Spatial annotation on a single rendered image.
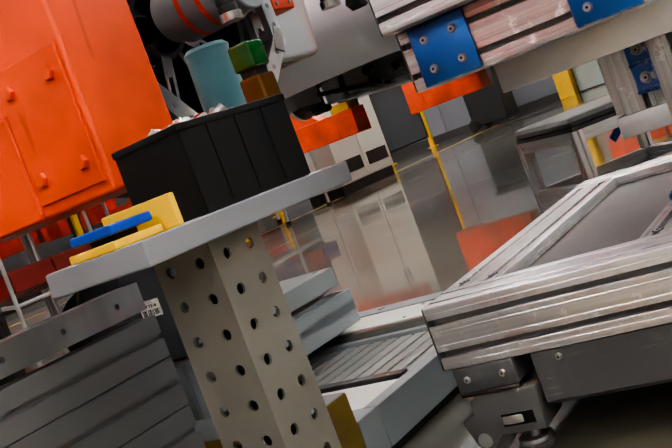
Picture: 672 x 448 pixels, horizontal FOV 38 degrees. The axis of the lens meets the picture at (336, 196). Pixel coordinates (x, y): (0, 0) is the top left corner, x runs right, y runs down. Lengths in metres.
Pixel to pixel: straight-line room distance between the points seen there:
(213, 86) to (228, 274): 0.71
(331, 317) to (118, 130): 0.89
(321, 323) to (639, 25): 1.02
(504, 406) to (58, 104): 0.73
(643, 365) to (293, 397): 0.43
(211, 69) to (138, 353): 0.63
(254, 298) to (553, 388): 0.40
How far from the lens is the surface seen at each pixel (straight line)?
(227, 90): 1.86
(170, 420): 1.47
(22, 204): 1.53
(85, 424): 1.37
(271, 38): 2.25
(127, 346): 1.44
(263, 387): 1.22
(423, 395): 1.66
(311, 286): 2.17
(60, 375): 1.36
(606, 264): 1.23
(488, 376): 1.33
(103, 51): 1.45
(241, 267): 1.23
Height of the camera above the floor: 0.47
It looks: 2 degrees down
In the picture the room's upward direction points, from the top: 21 degrees counter-clockwise
